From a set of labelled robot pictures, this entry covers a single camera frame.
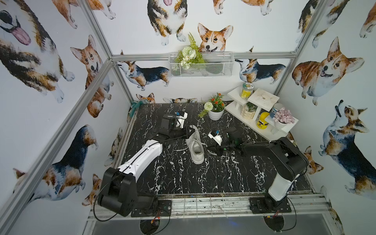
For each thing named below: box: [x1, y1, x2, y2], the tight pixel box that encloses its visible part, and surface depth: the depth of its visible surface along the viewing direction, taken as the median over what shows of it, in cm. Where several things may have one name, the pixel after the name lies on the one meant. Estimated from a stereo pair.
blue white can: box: [269, 102, 284, 118], surface depth 90 cm
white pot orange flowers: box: [208, 92, 226, 121], surface depth 105 cm
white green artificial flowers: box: [172, 31, 206, 71], surface depth 82 cm
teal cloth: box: [129, 100, 144, 118], surface depth 123 cm
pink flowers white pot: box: [272, 107, 296, 130], surface depth 82 cm
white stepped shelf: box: [225, 86, 299, 142], surface depth 103 cm
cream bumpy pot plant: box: [240, 102, 258, 120], surface depth 109 cm
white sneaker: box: [185, 124, 205, 165], surface depth 90 cm
